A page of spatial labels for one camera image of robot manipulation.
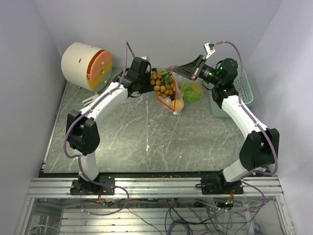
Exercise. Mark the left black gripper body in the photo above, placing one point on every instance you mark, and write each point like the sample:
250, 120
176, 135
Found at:
146, 85

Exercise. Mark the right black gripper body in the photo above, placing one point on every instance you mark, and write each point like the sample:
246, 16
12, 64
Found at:
208, 74

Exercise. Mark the fake longan bunch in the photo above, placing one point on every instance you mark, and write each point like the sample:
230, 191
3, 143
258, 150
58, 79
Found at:
164, 84

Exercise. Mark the clear zip bag red seal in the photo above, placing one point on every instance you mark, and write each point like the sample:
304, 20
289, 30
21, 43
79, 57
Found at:
167, 102

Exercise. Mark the fake orange fruit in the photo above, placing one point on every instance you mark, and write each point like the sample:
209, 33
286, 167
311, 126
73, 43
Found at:
177, 104

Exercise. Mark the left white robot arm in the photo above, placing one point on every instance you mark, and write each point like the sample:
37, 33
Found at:
82, 133

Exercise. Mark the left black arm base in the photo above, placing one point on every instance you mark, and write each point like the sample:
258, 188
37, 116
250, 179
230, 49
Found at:
84, 187

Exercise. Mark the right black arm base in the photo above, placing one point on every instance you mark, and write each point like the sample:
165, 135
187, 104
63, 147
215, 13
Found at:
218, 186

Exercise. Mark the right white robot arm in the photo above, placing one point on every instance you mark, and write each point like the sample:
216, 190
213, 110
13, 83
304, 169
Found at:
260, 148

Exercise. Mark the fake yellow fruit slice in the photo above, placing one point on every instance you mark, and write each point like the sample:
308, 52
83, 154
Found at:
196, 87

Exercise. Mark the fake green round fruit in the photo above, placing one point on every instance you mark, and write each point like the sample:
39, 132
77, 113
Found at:
185, 86

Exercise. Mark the fake green starfruit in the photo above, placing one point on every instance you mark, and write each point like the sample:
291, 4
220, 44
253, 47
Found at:
191, 96

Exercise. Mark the white cylinder drawer unit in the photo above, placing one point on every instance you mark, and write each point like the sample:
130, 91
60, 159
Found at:
87, 66

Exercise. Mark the small white slotted block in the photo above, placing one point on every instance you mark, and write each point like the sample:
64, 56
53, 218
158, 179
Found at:
86, 102

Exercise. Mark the aluminium frame rail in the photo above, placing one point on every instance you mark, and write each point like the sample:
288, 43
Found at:
59, 188

